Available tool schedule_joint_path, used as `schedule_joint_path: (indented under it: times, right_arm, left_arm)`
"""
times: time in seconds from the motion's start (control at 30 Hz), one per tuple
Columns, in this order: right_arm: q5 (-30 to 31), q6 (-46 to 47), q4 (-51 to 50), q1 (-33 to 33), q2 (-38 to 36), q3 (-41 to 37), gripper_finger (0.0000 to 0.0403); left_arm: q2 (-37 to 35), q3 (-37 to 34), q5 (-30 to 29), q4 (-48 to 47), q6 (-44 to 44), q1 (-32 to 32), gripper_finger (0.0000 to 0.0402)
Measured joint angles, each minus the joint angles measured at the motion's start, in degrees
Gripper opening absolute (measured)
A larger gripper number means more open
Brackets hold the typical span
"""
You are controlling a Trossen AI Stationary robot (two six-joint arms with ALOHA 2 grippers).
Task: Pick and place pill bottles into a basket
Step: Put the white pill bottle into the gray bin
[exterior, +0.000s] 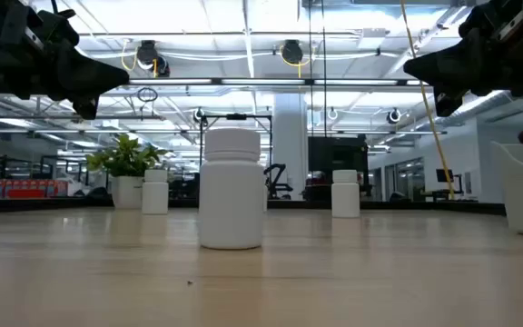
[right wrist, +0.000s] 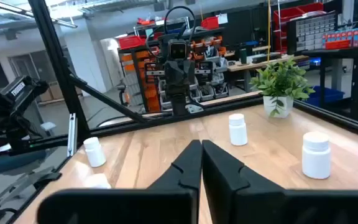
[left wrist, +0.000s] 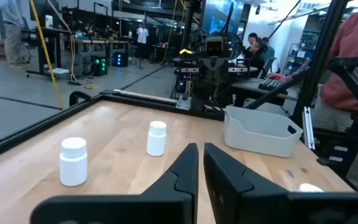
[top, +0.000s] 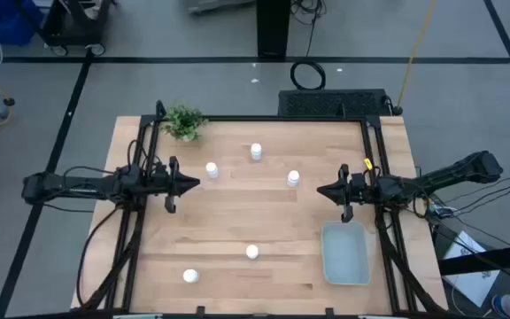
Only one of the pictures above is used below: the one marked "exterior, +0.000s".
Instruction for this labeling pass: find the silver ventilation duct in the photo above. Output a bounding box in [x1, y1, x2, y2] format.
[445, 89, 517, 131]

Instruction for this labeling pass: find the green plant in white pot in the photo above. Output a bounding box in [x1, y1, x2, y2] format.
[84, 134, 172, 210]

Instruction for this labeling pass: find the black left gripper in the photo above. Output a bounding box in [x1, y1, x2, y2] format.
[0, 0, 131, 121]

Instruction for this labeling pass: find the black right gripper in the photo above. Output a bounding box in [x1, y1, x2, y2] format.
[402, 0, 523, 118]

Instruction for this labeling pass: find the yellow drop cable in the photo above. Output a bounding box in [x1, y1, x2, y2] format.
[400, 0, 457, 201]

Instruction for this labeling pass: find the black hanging cable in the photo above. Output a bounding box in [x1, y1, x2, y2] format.
[321, 0, 329, 137]
[307, 0, 313, 137]

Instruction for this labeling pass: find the long ceiling light strip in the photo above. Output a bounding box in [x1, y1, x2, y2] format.
[127, 77, 430, 87]

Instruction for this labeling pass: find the red printed box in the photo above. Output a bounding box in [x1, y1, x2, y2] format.
[0, 178, 70, 199]

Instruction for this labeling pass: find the black monitor on stand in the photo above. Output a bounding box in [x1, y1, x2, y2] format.
[307, 134, 371, 201]

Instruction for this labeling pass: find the white building column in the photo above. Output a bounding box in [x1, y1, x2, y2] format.
[272, 93, 309, 201]

